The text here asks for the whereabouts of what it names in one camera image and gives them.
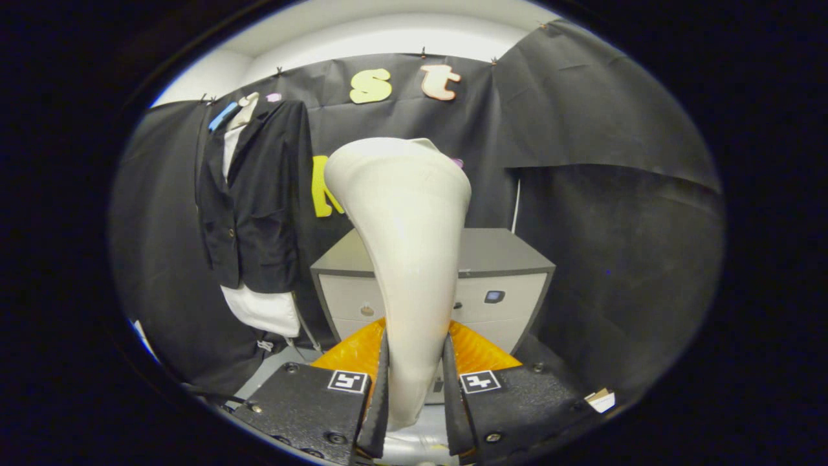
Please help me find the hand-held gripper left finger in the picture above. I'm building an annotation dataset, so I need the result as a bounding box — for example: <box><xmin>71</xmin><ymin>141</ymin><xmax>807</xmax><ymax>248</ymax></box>
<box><xmin>230</xmin><ymin>327</ymin><xmax>390</xmax><ymax>465</ymax></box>

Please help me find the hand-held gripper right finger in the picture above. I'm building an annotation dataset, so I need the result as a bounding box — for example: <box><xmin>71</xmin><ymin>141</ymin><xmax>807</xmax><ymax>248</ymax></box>
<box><xmin>442</xmin><ymin>320</ymin><xmax>602</xmax><ymax>465</ymax></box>

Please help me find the white shirt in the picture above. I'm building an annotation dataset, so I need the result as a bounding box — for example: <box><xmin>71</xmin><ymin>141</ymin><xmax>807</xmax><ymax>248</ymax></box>
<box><xmin>220</xmin><ymin>123</ymin><xmax>301</xmax><ymax>338</ymax></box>

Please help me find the black suit jacket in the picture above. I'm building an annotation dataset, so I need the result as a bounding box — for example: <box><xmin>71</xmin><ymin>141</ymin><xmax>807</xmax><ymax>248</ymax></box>
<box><xmin>196</xmin><ymin>99</ymin><xmax>314</xmax><ymax>293</ymax></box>

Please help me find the white clothes hanger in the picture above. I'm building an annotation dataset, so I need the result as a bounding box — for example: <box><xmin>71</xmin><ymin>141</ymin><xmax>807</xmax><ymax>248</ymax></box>
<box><xmin>226</xmin><ymin>92</ymin><xmax>261</xmax><ymax>130</ymax></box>

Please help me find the grey cabinet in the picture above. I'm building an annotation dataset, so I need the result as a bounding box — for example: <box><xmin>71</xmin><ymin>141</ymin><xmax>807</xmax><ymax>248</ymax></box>
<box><xmin>310</xmin><ymin>227</ymin><xmax>556</xmax><ymax>405</ymax></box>

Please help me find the small white card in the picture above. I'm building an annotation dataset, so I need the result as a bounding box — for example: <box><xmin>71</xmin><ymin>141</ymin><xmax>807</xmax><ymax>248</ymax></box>
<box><xmin>584</xmin><ymin>387</ymin><xmax>616</xmax><ymax>414</ymax></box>

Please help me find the black backdrop cloth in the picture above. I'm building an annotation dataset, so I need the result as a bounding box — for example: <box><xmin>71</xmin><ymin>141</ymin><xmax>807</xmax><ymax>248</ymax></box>
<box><xmin>109</xmin><ymin>18</ymin><xmax>725</xmax><ymax>402</ymax></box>

